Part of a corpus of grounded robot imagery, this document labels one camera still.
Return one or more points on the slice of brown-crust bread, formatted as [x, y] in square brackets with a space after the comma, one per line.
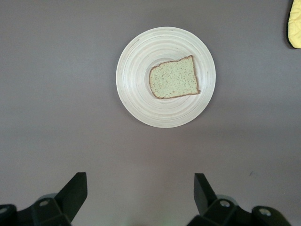
[174, 77]

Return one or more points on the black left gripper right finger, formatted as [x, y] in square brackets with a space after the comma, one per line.
[207, 202]

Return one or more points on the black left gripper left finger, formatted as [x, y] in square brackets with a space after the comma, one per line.
[70, 200]

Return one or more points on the yellow quilted oven mitt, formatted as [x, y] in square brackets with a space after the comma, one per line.
[295, 28]

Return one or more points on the round light wooden plate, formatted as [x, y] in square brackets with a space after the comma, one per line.
[141, 106]

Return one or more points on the brown table cover sheet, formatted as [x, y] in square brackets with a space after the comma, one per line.
[58, 94]

